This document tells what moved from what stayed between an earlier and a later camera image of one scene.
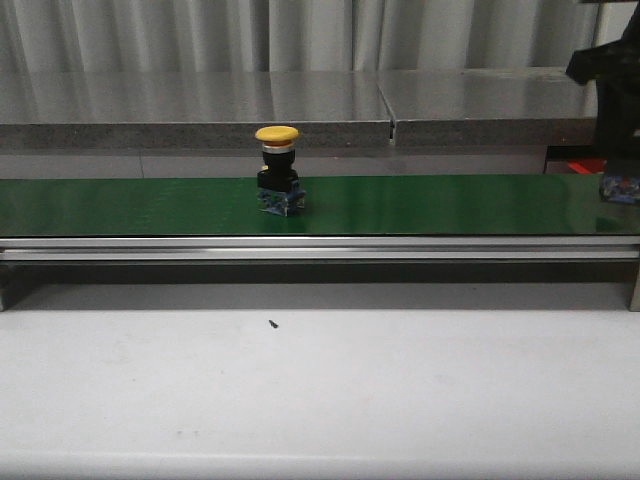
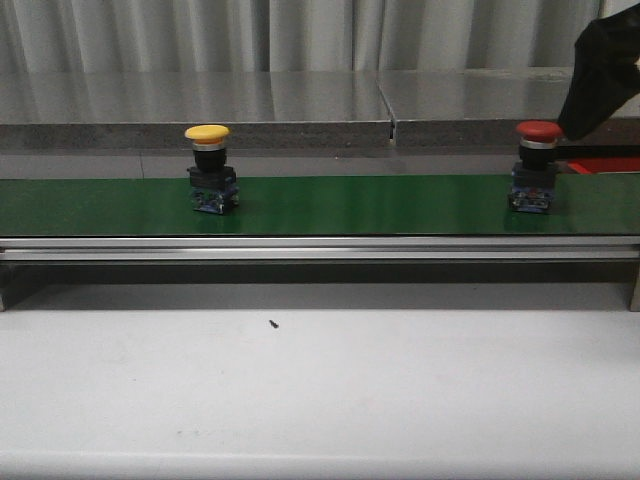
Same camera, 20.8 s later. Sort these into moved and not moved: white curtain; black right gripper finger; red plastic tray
Moved: black right gripper finger
Not moved: white curtain; red plastic tray
